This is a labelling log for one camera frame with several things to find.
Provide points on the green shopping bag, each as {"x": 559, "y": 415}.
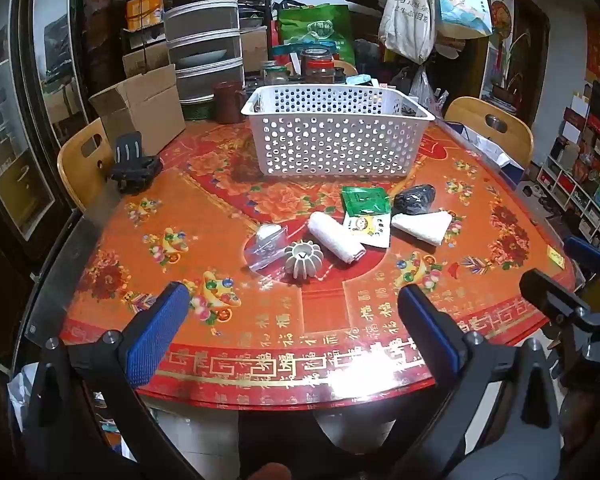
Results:
{"x": 320, "y": 30}

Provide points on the dark glass-door cabinet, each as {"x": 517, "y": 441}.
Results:
{"x": 15, "y": 110}

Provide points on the white perforated plastic basket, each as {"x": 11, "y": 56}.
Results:
{"x": 330, "y": 135}

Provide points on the white cartoon print packet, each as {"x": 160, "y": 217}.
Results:
{"x": 367, "y": 229}

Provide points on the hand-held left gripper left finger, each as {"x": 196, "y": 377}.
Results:
{"x": 157, "y": 335}

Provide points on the stacked brown cardboard box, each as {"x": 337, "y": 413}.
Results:
{"x": 142, "y": 60}

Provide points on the white cube shelf unit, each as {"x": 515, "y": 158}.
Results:
{"x": 587, "y": 160}

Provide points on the green foil packet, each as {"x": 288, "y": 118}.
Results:
{"x": 365, "y": 202}

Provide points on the potted orchid plant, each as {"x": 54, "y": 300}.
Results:
{"x": 507, "y": 80}

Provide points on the grey drawer tower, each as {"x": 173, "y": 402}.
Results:
{"x": 200, "y": 10}

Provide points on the black plastic bag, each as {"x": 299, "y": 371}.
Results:
{"x": 414, "y": 200}

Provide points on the yellow sticker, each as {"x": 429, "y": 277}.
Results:
{"x": 556, "y": 257}

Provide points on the large glass pickle jar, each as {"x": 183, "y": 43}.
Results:
{"x": 317, "y": 67}

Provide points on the cardboard box behind rack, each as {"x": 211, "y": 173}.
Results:
{"x": 254, "y": 50}

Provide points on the white and blue box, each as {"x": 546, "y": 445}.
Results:
{"x": 500, "y": 157}

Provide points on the orange carton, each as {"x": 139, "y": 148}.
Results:
{"x": 142, "y": 10}

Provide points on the small glass jar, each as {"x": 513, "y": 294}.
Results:
{"x": 275, "y": 74}

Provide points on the red floral tablecloth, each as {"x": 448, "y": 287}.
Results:
{"x": 205, "y": 220}

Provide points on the hanging clear plastic bag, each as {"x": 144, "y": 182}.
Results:
{"x": 422, "y": 87}

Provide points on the brown lidded cup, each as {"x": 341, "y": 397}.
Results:
{"x": 227, "y": 102}

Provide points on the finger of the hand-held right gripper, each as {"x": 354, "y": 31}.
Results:
{"x": 552, "y": 297}
{"x": 587, "y": 256}

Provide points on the white ribbed pumpkin-shaped toy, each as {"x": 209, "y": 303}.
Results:
{"x": 302, "y": 260}

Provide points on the clear plastic bag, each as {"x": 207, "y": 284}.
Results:
{"x": 422, "y": 87}
{"x": 265, "y": 251}

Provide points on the black clamp mount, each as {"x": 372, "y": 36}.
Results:
{"x": 135, "y": 170}

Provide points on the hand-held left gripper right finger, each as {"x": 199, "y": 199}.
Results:
{"x": 430, "y": 332}

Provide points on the white towel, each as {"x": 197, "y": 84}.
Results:
{"x": 422, "y": 227}
{"x": 332, "y": 235}

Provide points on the blue illustrated paper bag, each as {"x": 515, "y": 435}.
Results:
{"x": 462, "y": 2}

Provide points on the open cardboard box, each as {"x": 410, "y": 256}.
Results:
{"x": 140, "y": 105}

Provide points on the beige canvas tote bag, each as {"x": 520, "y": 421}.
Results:
{"x": 405, "y": 15}

